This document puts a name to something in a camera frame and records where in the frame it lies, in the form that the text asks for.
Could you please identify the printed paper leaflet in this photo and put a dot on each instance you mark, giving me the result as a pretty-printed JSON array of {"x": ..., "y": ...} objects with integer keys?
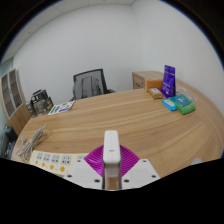
[{"x": 61, "y": 108}]

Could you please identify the purple retail package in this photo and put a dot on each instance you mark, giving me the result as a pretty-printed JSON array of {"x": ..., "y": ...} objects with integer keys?
[{"x": 168, "y": 81}]

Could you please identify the brown cardboard box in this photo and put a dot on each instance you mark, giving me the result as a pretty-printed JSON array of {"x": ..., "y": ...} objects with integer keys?
[{"x": 29, "y": 108}]

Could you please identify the orange box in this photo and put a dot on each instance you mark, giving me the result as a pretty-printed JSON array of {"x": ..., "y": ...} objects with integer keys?
[{"x": 153, "y": 84}]

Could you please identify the clear plastic container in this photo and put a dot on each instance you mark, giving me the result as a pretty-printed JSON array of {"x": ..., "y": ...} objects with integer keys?
[{"x": 188, "y": 95}]

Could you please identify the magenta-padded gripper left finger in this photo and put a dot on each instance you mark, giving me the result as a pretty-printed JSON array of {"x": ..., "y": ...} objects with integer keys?
[{"x": 83, "y": 173}]

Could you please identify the black mesh office chair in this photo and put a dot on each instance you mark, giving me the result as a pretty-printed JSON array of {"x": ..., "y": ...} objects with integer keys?
[{"x": 102, "y": 80}]

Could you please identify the cream power strip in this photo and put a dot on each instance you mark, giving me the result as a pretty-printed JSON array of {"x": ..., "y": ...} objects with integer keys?
[{"x": 53, "y": 161}]

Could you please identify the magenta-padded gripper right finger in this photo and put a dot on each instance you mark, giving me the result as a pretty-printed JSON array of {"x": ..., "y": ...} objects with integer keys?
[{"x": 140, "y": 172}]

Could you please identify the black leather chair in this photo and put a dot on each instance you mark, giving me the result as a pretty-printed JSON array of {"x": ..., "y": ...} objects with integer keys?
[{"x": 6, "y": 140}]

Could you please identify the wooden shelf cabinet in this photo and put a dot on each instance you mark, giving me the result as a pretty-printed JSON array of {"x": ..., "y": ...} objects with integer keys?
[{"x": 16, "y": 113}]

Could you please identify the low wooden side cabinet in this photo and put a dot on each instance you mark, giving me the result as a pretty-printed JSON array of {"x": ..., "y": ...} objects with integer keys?
[{"x": 140, "y": 79}]

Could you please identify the small tan box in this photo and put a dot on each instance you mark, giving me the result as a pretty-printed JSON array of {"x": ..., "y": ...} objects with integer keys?
[{"x": 155, "y": 93}]

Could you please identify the white charger block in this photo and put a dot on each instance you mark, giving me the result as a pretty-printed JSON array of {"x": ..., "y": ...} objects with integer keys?
[{"x": 111, "y": 146}]

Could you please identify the small blue box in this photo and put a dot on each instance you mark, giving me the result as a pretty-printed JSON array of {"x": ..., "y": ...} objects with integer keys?
[{"x": 169, "y": 105}]

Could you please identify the green box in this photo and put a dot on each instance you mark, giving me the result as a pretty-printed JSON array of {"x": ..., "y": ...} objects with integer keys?
[{"x": 183, "y": 105}]

